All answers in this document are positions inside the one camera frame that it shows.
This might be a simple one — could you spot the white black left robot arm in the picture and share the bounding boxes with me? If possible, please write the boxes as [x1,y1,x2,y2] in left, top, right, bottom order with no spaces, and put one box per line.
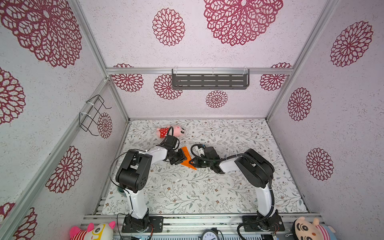
[116,146,187,220]

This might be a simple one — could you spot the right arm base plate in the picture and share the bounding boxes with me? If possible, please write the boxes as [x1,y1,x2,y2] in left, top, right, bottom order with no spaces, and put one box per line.
[244,212,285,232]

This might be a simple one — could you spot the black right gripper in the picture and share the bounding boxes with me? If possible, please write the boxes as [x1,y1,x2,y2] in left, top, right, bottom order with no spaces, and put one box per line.
[188,156,214,169]

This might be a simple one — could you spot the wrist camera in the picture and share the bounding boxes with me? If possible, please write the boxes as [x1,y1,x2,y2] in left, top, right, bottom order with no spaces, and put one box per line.
[162,136,180,150]
[204,147,220,160]

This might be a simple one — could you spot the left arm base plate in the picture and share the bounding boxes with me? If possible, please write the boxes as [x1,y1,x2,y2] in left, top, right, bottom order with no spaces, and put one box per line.
[122,216,164,233]

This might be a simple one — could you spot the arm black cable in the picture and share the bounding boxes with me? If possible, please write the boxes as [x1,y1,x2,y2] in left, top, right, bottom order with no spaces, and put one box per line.
[108,151,133,193]
[190,143,275,240]

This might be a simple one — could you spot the boy face plush toy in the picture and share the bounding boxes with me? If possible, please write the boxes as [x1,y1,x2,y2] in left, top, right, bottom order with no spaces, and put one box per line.
[292,217,337,240]

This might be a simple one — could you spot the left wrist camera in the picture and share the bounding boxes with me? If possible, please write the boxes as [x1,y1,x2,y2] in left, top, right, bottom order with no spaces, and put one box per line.
[162,136,180,150]

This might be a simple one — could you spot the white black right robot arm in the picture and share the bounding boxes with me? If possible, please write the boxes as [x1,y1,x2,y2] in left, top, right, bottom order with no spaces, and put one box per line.
[189,144,276,218]

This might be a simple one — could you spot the round gauge clock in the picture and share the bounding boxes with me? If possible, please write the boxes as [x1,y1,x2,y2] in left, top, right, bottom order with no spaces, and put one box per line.
[200,228,220,240]

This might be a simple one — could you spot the orange square paper sheet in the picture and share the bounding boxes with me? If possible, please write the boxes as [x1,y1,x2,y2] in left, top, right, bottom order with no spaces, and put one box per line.
[181,147,197,170]

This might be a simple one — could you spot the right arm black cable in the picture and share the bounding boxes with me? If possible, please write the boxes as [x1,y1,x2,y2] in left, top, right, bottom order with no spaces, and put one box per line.
[190,143,275,240]

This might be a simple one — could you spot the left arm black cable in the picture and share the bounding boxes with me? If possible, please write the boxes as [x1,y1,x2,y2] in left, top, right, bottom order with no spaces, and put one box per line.
[108,151,133,193]

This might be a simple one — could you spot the pink pig plush toy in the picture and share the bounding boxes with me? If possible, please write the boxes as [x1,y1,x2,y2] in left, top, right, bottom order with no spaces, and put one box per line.
[156,126,186,139]

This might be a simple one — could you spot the pink white plush toy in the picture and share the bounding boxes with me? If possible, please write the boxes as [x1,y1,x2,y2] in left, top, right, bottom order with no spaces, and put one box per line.
[70,221,116,240]

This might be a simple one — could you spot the black wire wall rack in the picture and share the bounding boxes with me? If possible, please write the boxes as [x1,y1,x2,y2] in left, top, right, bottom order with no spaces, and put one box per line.
[78,95,111,137]

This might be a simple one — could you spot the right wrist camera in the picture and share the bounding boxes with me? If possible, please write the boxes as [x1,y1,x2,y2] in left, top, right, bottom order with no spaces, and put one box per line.
[204,147,220,160]

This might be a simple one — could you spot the grey wall shelf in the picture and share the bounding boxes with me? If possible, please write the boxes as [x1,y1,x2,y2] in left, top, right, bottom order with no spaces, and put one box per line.
[171,69,250,90]

